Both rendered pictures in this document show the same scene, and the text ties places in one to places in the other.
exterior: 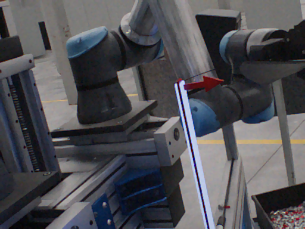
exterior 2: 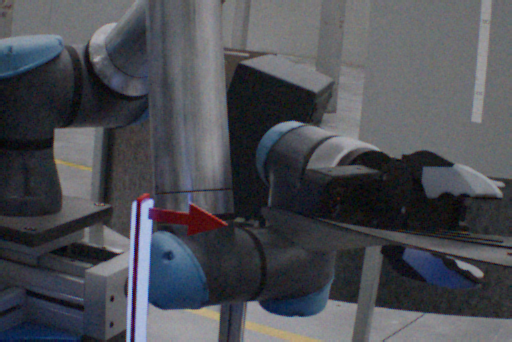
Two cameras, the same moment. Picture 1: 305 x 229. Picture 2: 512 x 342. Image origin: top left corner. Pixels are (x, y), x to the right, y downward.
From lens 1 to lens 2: 8 cm
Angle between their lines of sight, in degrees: 5
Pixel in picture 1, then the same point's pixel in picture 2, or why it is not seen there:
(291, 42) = (388, 184)
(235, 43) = (289, 150)
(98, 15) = not seen: outside the picture
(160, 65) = not seen: hidden behind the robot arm
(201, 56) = (210, 156)
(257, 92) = (304, 259)
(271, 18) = (414, 100)
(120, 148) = (19, 276)
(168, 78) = not seen: hidden behind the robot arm
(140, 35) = (118, 72)
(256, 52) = (314, 186)
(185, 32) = (195, 100)
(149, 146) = (72, 291)
